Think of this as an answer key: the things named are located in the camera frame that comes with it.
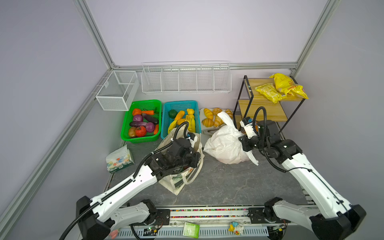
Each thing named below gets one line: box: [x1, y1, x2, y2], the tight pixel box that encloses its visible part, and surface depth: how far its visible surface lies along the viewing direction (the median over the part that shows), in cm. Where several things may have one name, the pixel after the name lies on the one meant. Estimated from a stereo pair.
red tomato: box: [135, 125, 146, 137], surface depth 103 cm
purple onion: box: [133, 114, 143, 122], surface depth 112 cm
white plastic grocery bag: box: [203, 112, 259, 166], surface depth 77 cm
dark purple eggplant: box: [142, 113, 159, 125], surface depth 115 cm
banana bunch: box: [167, 110, 196, 134], surface depth 111 cm
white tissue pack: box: [105, 144, 135, 174], surface depth 91 cm
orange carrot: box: [138, 108, 155, 115], surface depth 118 cm
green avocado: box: [168, 109, 178, 119], surface depth 116 cm
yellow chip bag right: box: [269, 73, 309, 100], surface depth 77 cm
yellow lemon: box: [186, 108, 195, 115], surface depth 118 cm
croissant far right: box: [225, 109, 234, 119], surface depth 118 cm
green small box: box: [182, 222, 200, 239], surface depth 70 cm
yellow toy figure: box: [228, 221, 244, 236], surface depth 69 cm
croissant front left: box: [201, 118, 215, 128], surface depth 111 cm
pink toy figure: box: [109, 229, 119, 240], surface depth 69 cm
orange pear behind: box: [175, 110, 185, 120], surface depth 116 cm
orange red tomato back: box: [133, 108, 146, 116], surface depth 116 cm
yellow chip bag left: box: [255, 83, 287, 104], surface depth 79 cm
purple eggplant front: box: [129, 121, 148, 127], surface depth 108 cm
